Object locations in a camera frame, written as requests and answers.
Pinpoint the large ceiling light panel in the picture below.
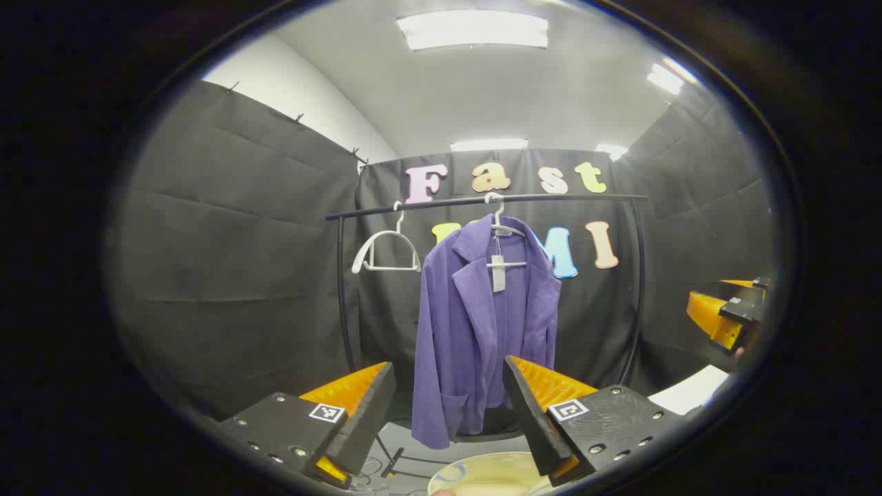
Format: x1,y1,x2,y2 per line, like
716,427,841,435
396,10,550,52

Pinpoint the white floor board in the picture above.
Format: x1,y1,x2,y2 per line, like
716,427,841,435
648,365,730,416

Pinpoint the purple knit jacket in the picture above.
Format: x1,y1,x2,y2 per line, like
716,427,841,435
411,214,562,450

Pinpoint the white plastic hanger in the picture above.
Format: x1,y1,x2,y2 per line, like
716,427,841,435
484,192,528,269
351,201,422,275

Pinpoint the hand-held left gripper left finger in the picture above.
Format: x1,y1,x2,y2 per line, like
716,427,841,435
219,362,397,490

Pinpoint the black clothes rack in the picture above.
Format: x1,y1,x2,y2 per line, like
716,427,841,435
325,194,650,442

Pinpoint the pale yellow laundry hamper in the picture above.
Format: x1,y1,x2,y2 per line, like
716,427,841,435
427,451,555,496

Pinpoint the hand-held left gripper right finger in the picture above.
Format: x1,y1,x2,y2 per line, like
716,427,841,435
502,355,683,486

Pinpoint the black backdrop cloth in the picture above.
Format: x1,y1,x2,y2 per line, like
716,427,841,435
110,79,776,421

